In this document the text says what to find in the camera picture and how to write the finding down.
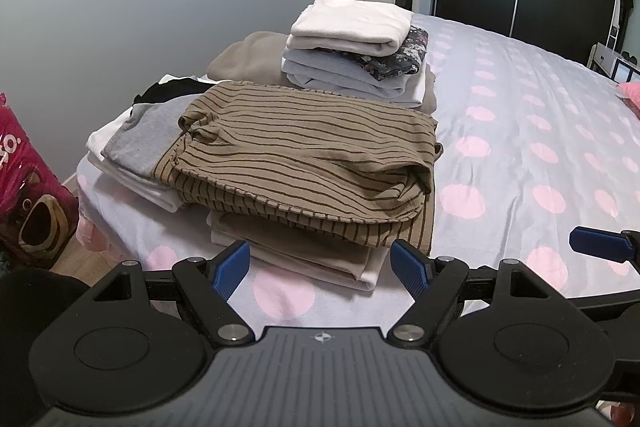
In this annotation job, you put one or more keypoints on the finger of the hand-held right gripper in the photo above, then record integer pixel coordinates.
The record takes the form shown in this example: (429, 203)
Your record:
(595, 241)

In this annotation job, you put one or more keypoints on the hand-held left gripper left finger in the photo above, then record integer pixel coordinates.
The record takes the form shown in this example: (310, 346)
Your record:
(232, 268)

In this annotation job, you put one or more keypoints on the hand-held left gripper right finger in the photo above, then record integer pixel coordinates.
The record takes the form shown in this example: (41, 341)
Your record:
(407, 268)

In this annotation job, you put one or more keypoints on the striped brown shirt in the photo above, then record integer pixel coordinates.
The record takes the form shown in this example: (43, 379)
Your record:
(310, 142)

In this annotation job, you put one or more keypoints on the white folded t-shirt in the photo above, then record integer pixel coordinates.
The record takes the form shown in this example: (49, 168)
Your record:
(125, 182)

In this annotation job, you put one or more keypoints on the pink bed skirt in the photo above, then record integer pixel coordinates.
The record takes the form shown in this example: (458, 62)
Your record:
(92, 232)

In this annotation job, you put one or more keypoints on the pink pillow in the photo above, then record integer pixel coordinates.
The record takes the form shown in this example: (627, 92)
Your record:
(632, 93)

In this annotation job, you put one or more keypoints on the polka dot bed sheet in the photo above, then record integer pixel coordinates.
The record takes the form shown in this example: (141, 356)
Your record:
(500, 117)

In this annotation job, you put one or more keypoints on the white thin folded garment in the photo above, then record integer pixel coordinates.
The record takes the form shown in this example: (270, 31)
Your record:
(429, 92)

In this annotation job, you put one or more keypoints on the white shelf unit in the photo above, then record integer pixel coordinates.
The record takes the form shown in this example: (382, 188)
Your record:
(605, 57)

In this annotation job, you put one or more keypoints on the black garment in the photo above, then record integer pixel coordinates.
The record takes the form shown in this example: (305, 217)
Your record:
(170, 91)

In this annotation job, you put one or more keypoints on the dark floral garment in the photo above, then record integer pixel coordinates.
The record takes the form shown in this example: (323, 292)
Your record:
(405, 57)

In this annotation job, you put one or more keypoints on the taupe folded garment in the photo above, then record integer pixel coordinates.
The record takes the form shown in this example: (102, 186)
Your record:
(250, 57)

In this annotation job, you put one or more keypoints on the light grey folded garment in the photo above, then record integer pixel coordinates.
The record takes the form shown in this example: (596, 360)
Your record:
(325, 69)

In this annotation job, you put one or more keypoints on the pink bear print bag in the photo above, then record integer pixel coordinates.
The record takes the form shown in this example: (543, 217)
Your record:
(25, 167)

